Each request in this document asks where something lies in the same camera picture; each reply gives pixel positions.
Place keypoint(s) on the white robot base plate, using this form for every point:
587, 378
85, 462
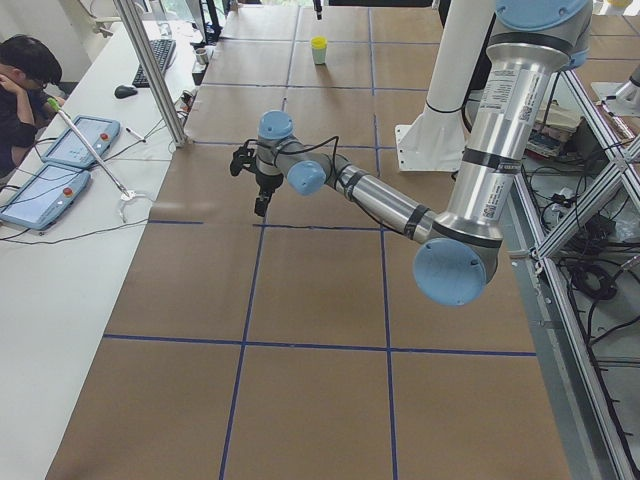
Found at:
435, 141

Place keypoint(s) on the seated person black shirt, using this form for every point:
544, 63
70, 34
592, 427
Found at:
27, 67

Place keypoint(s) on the stack of books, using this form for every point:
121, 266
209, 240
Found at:
552, 130

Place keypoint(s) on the lower blue teach pendant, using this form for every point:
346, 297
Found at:
45, 197

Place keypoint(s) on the yellow plastic cup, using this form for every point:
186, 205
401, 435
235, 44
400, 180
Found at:
319, 42

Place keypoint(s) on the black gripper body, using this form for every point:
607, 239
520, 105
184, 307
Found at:
265, 182

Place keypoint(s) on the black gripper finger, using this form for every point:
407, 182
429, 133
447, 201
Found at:
318, 9
262, 202

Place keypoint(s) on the black keyboard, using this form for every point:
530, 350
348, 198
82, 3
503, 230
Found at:
163, 51

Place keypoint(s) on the black computer mouse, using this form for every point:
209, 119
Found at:
125, 91

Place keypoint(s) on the metal cup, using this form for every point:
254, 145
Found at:
201, 56

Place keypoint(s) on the green plastic cup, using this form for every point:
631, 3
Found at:
319, 55

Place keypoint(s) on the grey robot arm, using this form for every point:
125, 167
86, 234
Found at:
493, 67

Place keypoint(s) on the aluminium frame post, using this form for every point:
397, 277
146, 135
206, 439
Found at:
140, 41

